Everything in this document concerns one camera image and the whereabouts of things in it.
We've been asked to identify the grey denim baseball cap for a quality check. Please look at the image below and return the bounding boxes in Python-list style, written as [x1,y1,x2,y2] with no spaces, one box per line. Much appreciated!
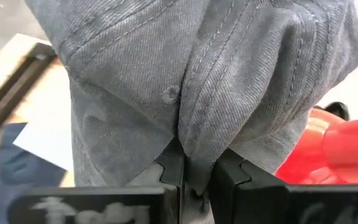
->
[23,0,358,224]

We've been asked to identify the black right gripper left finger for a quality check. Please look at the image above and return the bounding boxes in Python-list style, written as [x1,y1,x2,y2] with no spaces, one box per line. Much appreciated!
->
[9,136,186,224]

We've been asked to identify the black aluminium rail frame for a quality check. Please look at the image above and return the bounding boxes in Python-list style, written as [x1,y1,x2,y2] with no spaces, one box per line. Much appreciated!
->
[0,42,58,150]

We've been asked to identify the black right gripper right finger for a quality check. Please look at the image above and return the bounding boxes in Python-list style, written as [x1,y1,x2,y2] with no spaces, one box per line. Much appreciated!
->
[209,148,358,224]

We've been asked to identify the blue denim baseball cap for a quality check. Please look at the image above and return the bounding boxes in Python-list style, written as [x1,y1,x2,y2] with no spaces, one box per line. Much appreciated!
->
[0,123,68,224]

